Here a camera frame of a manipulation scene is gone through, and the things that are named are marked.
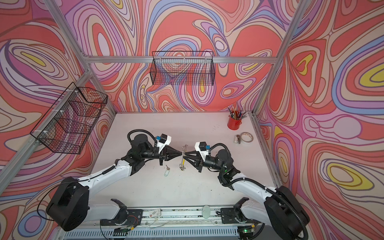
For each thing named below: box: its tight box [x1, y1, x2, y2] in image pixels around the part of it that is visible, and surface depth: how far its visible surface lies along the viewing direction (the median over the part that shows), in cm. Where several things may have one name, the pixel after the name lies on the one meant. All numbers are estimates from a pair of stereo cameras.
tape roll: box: [240, 132, 254, 143], surface depth 107 cm
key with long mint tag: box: [164, 164, 171, 177], surface depth 90 cm
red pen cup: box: [227, 115, 242, 131], surface depth 112 cm
